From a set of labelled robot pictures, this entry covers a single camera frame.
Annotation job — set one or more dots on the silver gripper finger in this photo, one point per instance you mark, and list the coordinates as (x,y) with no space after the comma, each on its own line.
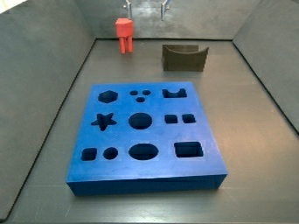
(165,8)
(129,8)

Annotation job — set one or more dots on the red three prong object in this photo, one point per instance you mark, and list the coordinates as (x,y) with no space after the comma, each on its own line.
(125,33)

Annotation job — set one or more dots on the blue foam shape board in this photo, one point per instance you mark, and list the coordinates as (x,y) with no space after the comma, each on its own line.
(145,141)

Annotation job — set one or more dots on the black curved holder stand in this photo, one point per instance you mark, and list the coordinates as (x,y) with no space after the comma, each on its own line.
(185,58)

